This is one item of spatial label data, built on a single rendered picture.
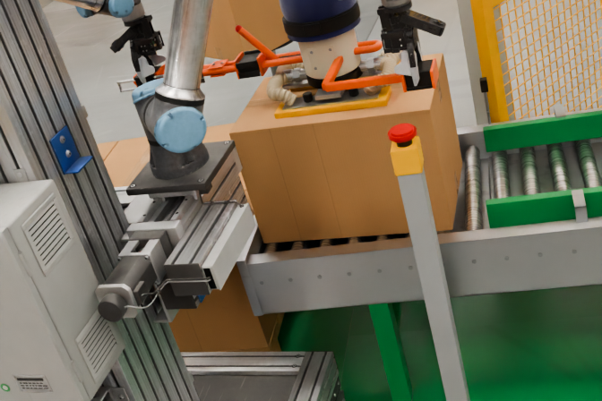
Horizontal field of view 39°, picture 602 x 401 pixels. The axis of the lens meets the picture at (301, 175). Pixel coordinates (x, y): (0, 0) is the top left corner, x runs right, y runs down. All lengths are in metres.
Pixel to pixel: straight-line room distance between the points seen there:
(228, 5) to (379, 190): 1.69
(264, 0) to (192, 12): 2.15
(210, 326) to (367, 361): 0.55
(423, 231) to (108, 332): 0.81
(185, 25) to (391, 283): 1.02
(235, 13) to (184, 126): 2.04
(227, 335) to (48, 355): 1.13
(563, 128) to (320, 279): 0.95
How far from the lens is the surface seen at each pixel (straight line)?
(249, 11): 4.00
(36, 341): 1.90
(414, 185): 2.10
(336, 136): 2.43
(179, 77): 1.94
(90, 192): 2.07
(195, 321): 2.94
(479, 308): 3.11
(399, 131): 2.05
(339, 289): 2.53
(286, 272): 2.53
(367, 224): 2.56
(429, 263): 2.22
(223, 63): 2.64
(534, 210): 2.48
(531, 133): 2.87
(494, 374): 2.85
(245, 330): 2.91
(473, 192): 2.70
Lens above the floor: 1.94
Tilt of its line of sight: 27 degrees down
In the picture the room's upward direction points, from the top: 16 degrees counter-clockwise
